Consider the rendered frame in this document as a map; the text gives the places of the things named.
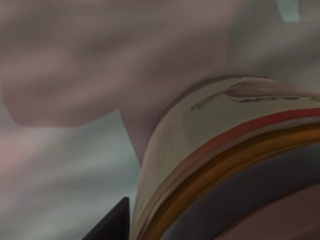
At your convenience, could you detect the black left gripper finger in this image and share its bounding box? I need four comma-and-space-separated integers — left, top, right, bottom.
81, 196, 132, 240

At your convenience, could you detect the cream striped cylindrical container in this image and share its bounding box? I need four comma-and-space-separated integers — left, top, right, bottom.
130, 74, 320, 240

